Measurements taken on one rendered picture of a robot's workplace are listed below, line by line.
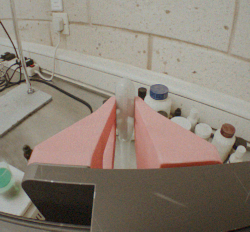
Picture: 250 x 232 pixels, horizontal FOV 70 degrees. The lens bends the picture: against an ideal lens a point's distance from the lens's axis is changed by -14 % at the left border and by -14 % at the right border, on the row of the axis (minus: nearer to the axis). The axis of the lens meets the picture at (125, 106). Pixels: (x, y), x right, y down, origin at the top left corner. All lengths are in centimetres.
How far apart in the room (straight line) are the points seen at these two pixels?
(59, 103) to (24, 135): 17
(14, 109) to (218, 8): 69
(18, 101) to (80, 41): 31
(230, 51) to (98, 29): 41
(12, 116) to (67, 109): 19
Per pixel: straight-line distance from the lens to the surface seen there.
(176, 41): 58
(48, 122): 64
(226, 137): 49
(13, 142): 62
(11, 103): 78
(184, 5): 54
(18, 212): 38
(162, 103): 51
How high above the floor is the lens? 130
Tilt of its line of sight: 37 degrees down
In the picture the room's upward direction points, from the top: straight up
